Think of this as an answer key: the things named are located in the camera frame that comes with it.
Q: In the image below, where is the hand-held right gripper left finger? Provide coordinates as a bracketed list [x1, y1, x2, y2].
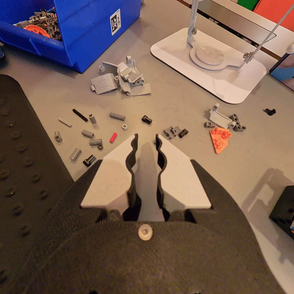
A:
[80, 134, 139, 215]

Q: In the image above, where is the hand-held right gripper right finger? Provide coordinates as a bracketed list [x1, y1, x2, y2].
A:
[156, 134, 211, 209]

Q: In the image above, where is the black toy axle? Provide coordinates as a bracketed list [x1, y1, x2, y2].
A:
[72, 109, 89, 122]

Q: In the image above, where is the blue plastic bin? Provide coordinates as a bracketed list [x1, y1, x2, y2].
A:
[0, 0, 141, 73]

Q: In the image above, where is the pile of toy building parts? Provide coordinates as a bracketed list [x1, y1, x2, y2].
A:
[13, 8, 62, 41]

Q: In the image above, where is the grey toy hinge assembly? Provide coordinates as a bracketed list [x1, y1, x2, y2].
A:
[163, 126, 182, 139]

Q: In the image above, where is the orange toy wedge piece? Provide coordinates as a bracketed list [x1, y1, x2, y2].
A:
[210, 128, 232, 154]

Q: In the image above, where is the grey arched panel with pins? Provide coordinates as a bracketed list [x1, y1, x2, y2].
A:
[204, 103, 236, 129]

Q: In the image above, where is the dark grey angled toy beam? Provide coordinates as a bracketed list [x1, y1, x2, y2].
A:
[230, 114, 247, 132]

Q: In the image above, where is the black perforated board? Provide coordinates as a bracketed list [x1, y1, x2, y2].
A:
[0, 74, 75, 294]

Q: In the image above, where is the grey curved toy panel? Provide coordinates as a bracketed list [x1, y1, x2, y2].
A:
[90, 73, 119, 95]

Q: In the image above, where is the black block with holes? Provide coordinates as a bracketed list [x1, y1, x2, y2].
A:
[269, 186, 294, 239]

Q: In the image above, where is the white metal stand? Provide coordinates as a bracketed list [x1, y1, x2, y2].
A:
[150, 0, 294, 104]

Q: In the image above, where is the blue picture box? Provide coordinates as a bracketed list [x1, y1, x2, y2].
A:
[269, 55, 294, 91]

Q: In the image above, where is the beige shelf board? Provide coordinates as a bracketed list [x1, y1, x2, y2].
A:
[198, 0, 294, 58]

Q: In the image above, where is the green panel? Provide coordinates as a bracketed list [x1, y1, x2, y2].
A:
[237, 0, 259, 11]

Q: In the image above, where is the orange panel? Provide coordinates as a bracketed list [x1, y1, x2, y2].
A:
[254, 0, 294, 27]

